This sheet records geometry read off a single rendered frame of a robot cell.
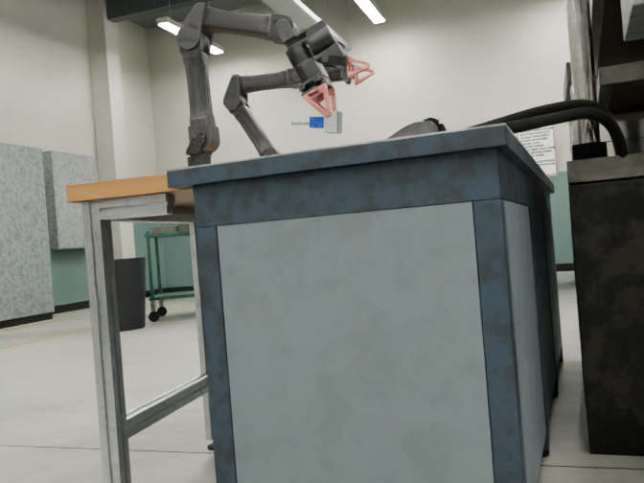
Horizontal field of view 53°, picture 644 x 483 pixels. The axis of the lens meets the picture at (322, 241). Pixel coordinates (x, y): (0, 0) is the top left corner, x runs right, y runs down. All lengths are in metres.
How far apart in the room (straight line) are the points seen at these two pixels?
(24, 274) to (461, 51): 6.20
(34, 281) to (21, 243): 0.44
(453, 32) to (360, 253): 8.36
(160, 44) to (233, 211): 9.91
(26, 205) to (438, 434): 6.91
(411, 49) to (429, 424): 8.52
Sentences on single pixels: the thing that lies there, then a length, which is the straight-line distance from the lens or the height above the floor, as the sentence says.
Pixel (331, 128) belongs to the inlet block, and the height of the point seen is 0.90.
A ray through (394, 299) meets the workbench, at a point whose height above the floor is 0.50.
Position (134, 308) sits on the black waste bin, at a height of 0.19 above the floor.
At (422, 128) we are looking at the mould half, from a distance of 1.85.
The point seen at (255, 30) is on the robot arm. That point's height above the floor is 1.18.
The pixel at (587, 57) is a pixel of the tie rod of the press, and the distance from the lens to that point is 1.95.
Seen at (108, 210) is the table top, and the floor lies 0.73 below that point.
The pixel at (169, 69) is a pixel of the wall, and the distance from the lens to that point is 11.03.
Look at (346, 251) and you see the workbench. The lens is 1.25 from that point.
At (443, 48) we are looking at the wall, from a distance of 9.48.
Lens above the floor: 0.62
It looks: level
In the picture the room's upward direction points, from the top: 5 degrees counter-clockwise
